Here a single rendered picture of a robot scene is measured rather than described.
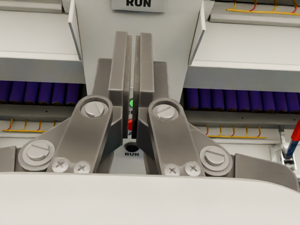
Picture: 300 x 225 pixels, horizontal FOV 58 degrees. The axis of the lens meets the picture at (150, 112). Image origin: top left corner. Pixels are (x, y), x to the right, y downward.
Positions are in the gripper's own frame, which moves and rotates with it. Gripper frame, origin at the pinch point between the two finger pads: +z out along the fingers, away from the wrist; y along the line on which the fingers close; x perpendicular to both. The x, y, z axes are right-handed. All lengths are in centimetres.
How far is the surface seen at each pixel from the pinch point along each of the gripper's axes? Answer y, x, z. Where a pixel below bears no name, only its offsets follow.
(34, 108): -14.0, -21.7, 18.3
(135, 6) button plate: 0.0, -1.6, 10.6
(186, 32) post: 4.2, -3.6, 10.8
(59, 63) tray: -6.6, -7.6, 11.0
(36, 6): -9.1, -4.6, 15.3
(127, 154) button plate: -0.2, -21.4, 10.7
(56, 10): -7.3, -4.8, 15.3
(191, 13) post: 4.3, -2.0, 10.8
